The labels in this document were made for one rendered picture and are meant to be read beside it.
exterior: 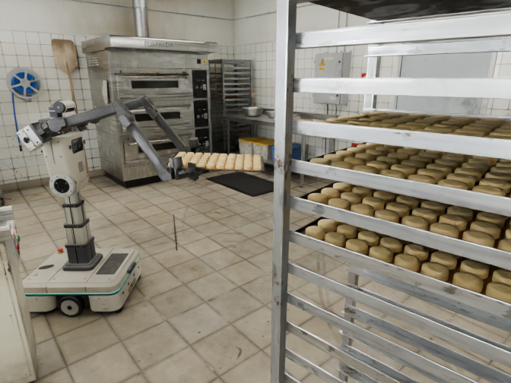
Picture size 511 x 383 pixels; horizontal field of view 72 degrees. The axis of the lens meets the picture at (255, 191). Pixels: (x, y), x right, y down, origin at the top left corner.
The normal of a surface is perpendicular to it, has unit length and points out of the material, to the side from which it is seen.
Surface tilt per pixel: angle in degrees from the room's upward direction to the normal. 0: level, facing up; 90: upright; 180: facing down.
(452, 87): 90
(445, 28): 90
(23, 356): 90
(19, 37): 90
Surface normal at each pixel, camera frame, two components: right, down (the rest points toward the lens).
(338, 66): -0.77, 0.20
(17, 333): 0.53, 0.26
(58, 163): 0.01, 0.48
